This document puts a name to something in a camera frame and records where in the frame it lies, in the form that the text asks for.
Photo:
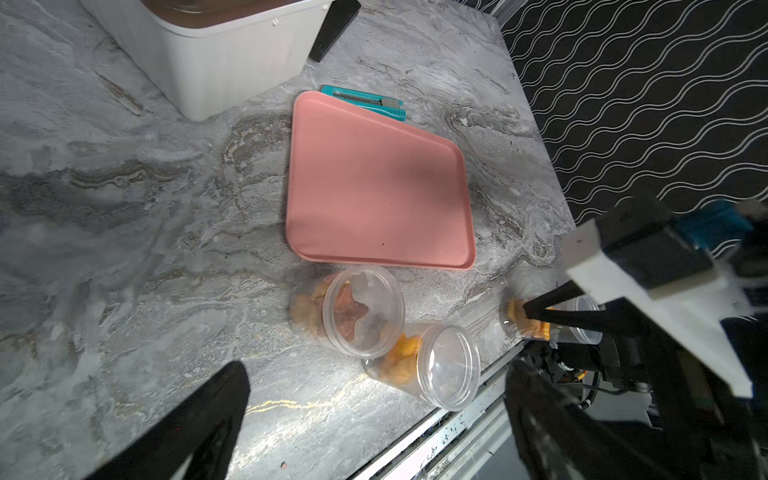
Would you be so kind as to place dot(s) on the clear jar dark cookies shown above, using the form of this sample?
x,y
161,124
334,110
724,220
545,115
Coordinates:
x,y
358,311

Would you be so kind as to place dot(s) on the clear jar yellow cookies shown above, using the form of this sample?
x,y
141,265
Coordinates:
x,y
436,362

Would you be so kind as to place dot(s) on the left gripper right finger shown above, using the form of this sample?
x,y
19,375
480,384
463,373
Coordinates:
x,y
556,439

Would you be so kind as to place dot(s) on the pink plastic tray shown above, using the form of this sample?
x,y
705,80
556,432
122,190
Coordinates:
x,y
366,189

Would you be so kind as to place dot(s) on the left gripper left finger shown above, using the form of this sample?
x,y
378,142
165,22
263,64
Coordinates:
x,y
200,433

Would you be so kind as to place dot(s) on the clear jar near rail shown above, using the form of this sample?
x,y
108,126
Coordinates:
x,y
517,326

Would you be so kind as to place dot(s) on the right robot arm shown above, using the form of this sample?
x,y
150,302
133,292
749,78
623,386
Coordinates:
x,y
672,305

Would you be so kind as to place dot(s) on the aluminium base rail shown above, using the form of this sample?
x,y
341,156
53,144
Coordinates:
x,y
451,445

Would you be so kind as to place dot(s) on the teal utility knife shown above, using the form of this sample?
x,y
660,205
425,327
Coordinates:
x,y
384,105

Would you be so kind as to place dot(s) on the white box brown lid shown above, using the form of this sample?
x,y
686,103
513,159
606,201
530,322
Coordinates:
x,y
209,56

